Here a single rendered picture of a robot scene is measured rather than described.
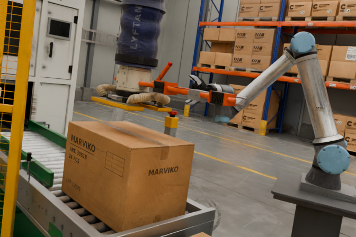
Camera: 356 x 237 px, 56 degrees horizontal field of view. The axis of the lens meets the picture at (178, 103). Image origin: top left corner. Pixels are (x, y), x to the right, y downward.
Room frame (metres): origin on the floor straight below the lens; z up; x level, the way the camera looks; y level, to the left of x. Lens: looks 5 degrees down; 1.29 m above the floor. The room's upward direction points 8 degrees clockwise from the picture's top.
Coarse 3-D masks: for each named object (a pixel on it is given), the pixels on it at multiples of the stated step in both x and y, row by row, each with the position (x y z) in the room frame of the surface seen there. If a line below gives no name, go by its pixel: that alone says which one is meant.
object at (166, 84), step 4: (156, 80) 1.62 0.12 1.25; (156, 84) 1.59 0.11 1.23; (160, 84) 1.57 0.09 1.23; (164, 84) 1.57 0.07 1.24; (168, 84) 1.57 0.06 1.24; (172, 84) 1.59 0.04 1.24; (176, 84) 1.61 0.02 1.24; (156, 88) 1.59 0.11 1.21; (160, 88) 1.58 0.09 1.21; (164, 88) 1.56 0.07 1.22; (156, 92) 1.63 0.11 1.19; (160, 92) 1.57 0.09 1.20; (164, 92) 1.56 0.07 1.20; (168, 92) 1.58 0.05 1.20; (172, 92) 1.60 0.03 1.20
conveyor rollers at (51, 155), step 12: (24, 132) 3.17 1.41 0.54; (24, 144) 2.74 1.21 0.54; (36, 144) 2.80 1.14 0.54; (48, 144) 2.87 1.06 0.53; (36, 156) 2.45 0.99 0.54; (48, 156) 2.51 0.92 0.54; (60, 156) 2.58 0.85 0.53; (24, 168) 2.14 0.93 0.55; (48, 168) 2.24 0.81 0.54; (60, 168) 2.30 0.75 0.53; (60, 180) 2.02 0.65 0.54; (60, 192) 1.84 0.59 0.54; (72, 204) 1.70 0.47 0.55; (84, 216) 1.57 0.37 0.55; (96, 228) 1.49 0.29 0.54; (108, 228) 1.53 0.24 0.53
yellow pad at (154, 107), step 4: (120, 100) 1.94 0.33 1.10; (136, 104) 1.83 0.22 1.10; (140, 104) 1.81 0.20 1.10; (144, 104) 1.79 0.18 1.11; (148, 104) 1.79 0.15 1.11; (152, 104) 1.78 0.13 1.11; (156, 104) 1.81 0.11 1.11; (148, 108) 1.76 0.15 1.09; (152, 108) 1.74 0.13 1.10; (156, 108) 1.72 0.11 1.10; (160, 108) 1.72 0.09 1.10; (164, 108) 1.74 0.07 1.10; (168, 108) 1.76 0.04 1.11
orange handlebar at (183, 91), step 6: (114, 78) 1.87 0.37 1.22; (144, 84) 1.68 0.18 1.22; (150, 84) 1.65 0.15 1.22; (168, 90) 1.56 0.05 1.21; (174, 90) 1.53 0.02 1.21; (180, 90) 1.50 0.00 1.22; (186, 90) 1.48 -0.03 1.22; (204, 96) 1.40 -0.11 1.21; (228, 102) 1.33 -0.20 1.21; (234, 102) 1.33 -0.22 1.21
